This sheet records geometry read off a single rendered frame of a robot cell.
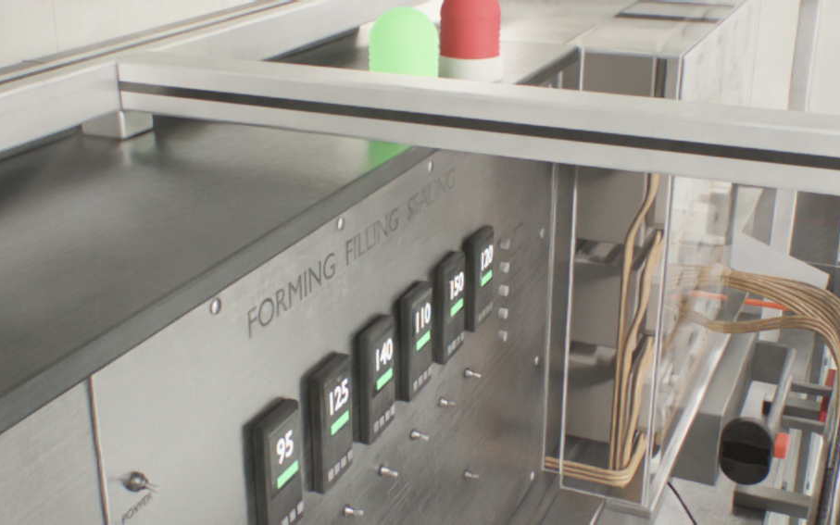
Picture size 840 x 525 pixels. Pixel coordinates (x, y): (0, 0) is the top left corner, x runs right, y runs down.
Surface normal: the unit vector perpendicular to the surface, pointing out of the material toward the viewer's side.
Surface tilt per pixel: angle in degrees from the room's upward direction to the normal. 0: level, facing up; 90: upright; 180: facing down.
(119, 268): 0
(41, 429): 90
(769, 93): 90
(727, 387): 0
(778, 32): 90
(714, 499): 0
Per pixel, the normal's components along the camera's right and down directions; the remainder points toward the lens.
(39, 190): 0.00, -0.93
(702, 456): -0.40, 0.33
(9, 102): 0.92, 0.15
